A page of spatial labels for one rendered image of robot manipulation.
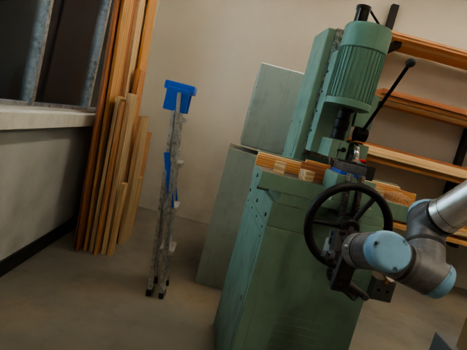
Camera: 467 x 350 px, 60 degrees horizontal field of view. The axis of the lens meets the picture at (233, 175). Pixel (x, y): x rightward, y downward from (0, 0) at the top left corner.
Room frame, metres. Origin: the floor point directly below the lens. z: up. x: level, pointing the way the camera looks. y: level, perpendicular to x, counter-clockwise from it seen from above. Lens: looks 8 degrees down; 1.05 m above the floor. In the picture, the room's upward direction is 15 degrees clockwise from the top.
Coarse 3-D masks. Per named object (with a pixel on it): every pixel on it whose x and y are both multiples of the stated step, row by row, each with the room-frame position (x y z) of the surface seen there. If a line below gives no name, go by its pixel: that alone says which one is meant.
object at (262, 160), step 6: (258, 156) 1.57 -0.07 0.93; (264, 156) 1.58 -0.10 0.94; (258, 162) 1.58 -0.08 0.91; (264, 162) 1.58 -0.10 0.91; (270, 162) 1.58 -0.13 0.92; (288, 162) 1.59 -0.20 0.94; (288, 168) 1.59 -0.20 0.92; (294, 168) 1.59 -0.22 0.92; (378, 186) 1.63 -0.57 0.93; (384, 186) 1.63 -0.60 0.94; (402, 192) 1.64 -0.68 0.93; (408, 192) 1.64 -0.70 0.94; (414, 198) 1.65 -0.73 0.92
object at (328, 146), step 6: (324, 138) 1.66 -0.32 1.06; (330, 138) 1.59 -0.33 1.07; (324, 144) 1.64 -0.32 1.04; (330, 144) 1.57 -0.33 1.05; (336, 144) 1.57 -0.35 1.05; (342, 144) 1.57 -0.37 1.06; (348, 144) 1.57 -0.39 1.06; (318, 150) 1.69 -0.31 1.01; (324, 150) 1.62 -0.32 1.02; (330, 150) 1.56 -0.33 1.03; (336, 150) 1.57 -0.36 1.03; (330, 156) 1.56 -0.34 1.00; (336, 156) 1.57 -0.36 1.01; (342, 156) 1.57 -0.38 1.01
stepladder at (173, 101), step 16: (176, 96) 2.14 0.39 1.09; (176, 112) 2.13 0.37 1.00; (176, 128) 2.13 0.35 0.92; (176, 144) 2.13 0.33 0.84; (176, 160) 2.16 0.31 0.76; (176, 176) 2.28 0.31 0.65; (176, 192) 2.32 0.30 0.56; (160, 208) 2.13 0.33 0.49; (176, 208) 2.16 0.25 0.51; (160, 224) 2.14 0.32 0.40; (160, 240) 2.30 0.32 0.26; (160, 288) 2.12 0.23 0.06
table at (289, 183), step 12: (264, 168) 1.51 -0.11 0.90; (264, 180) 1.42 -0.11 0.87; (276, 180) 1.43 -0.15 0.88; (288, 180) 1.43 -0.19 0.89; (300, 180) 1.44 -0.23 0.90; (288, 192) 1.43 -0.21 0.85; (300, 192) 1.44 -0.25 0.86; (312, 192) 1.44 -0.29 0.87; (324, 204) 1.35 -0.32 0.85; (336, 204) 1.36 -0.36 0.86; (348, 204) 1.36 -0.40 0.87; (372, 204) 1.47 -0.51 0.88; (396, 204) 1.48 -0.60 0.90; (396, 216) 1.48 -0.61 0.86
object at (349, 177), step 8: (352, 176) 1.34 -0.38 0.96; (360, 176) 1.35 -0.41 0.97; (344, 192) 1.34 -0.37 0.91; (360, 192) 1.34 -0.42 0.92; (344, 200) 1.34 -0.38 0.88; (360, 200) 1.35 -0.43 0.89; (344, 208) 1.34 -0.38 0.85; (352, 208) 1.35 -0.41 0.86; (344, 216) 1.34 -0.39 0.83; (352, 216) 1.34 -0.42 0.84; (328, 272) 1.33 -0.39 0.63; (352, 288) 1.35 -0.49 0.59; (352, 296) 1.36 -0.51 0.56; (360, 296) 1.37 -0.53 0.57; (368, 296) 1.38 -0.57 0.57
